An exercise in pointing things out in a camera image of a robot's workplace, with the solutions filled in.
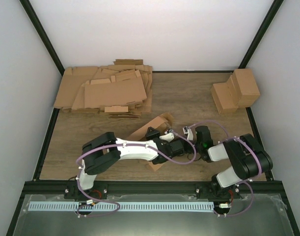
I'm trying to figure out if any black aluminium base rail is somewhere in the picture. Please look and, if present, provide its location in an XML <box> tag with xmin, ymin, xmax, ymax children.
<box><xmin>23</xmin><ymin>180</ymin><xmax>284</xmax><ymax>200</ymax></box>

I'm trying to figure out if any brown cardboard box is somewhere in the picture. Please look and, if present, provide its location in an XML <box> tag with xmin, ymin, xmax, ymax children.
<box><xmin>123</xmin><ymin>113</ymin><xmax>173</xmax><ymax>172</ymax></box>

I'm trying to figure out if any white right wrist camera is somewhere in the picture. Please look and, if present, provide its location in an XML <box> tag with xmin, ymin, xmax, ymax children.
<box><xmin>183</xmin><ymin>126</ymin><xmax>194</xmax><ymax>141</ymax></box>

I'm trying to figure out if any black right frame post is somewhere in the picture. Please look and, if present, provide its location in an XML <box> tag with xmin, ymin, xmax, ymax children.
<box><xmin>238</xmin><ymin>0</ymin><xmax>284</xmax><ymax>69</ymax></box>

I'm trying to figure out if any tall folded cardboard box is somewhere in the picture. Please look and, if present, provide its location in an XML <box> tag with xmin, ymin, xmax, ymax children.
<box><xmin>227</xmin><ymin>69</ymin><xmax>260</xmax><ymax>108</ymax></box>

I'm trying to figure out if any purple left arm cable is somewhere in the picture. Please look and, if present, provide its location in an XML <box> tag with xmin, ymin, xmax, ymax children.
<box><xmin>75</xmin><ymin>129</ymin><xmax>197</xmax><ymax>219</ymax></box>

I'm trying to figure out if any black frame post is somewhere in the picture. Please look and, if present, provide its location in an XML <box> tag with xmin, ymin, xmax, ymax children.
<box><xmin>19</xmin><ymin>0</ymin><xmax>65</xmax><ymax>76</ymax></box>
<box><xmin>238</xmin><ymin>0</ymin><xmax>284</xmax><ymax>69</ymax></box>

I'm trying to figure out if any stack of flat cardboard blanks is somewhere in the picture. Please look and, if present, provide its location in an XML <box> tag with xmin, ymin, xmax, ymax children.
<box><xmin>54</xmin><ymin>59</ymin><xmax>153</xmax><ymax>118</ymax></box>

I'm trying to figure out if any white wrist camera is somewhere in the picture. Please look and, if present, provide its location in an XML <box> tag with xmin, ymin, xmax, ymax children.
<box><xmin>159</xmin><ymin>129</ymin><xmax>175</xmax><ymax>142</ymax></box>
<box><xmin>183</xmin><ymin>126</ymin><xmax>194</xmax><ymax>141</ymax></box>

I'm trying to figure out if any light blue slotted cable duct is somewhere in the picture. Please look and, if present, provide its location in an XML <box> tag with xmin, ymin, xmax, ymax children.
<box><xmin>27</xmin><ymin>202</ymin><xmax>214</xmax><ymax>213</ymax></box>

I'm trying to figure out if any black left frame post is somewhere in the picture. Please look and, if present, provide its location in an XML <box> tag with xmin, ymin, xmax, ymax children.
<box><xmin>19</xmin><ymin>0</ymin><xmax>65</xmax><ymax>76</ymax></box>

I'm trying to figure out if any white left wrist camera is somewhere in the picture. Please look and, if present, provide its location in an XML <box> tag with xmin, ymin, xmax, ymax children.
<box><xmin>159</xmin><ymin>129</ymin><xmax>175</xmax><ymax>142</ymax></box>

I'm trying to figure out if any low folded cardboard box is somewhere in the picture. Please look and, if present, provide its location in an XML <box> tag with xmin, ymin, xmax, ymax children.
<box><xmin>211</xmin><ymin>83</ymin><xmax>238</xmax><ymax>114</ymax></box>

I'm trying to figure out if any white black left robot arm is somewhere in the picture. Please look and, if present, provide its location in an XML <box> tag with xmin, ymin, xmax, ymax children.
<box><xmin>75</xmin><ymin>127</ymin><xmax>197</xmax><ymax>199</ymax></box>

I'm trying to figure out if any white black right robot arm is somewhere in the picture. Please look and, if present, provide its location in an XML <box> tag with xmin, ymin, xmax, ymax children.
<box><xmin>183</xmin><ymin>125</ymin><xmax>273</xmax><ymax>198</ymax></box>

